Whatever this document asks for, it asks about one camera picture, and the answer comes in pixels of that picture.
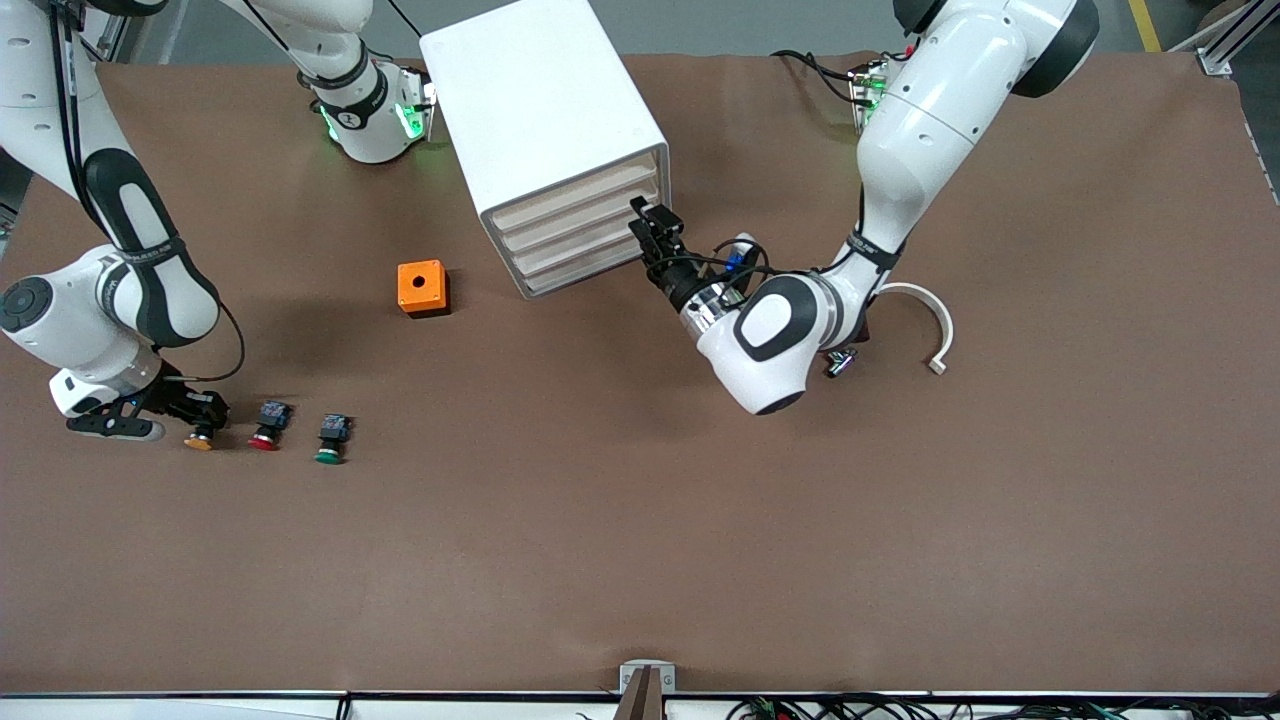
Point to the brown table mat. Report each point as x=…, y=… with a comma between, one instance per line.
x=640, y=520

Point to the orange button enclosure box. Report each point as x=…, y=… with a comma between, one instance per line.
x=420, y=285

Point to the white curved plastic bracket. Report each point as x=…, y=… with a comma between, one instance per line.
x=946, y=330

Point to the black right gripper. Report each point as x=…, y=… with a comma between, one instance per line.
x=183, y=401

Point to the green mushroom push button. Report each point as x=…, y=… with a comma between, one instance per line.
x=333, y=430

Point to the aluminium frame profile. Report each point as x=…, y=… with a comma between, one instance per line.
x=1215, y=55

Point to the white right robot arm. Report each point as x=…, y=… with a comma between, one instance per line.
x=60, y=310

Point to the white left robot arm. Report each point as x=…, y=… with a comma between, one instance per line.
x=930, y=110

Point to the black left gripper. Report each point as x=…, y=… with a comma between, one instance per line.
x=677, y=281

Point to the grey metal bracket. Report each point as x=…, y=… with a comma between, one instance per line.
x=647, y=690

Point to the chrome metal fitting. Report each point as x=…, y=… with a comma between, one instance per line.
x=840, y=363

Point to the red mushroom push button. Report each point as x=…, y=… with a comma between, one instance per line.
x=272, y=415

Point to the yellow mushroom push button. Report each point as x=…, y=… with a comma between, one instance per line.
x=199, y=441

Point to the white table edge rail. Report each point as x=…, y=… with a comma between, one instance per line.
x=150, y=708

